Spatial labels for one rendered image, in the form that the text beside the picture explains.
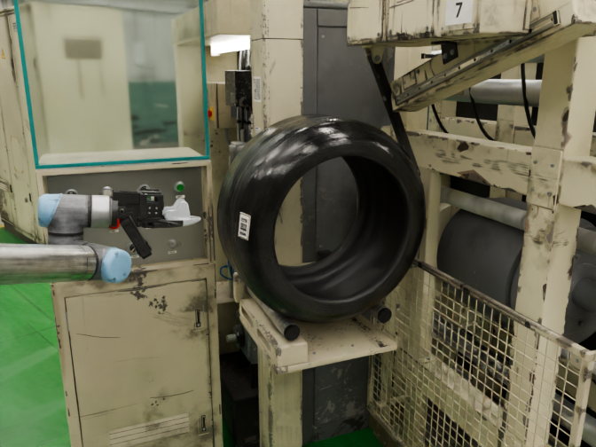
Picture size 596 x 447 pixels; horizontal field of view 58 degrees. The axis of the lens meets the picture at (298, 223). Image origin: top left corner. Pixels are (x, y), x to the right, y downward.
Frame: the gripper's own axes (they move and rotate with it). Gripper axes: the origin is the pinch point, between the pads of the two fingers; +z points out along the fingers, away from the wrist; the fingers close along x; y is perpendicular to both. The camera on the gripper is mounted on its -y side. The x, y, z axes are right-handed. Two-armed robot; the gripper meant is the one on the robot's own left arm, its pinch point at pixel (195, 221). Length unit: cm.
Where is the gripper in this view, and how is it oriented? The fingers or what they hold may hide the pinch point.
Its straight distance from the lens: 137.9
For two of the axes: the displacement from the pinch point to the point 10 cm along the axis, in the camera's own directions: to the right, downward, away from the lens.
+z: 9.2, 0.1, 3.9
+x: -3.7, -2.5, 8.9
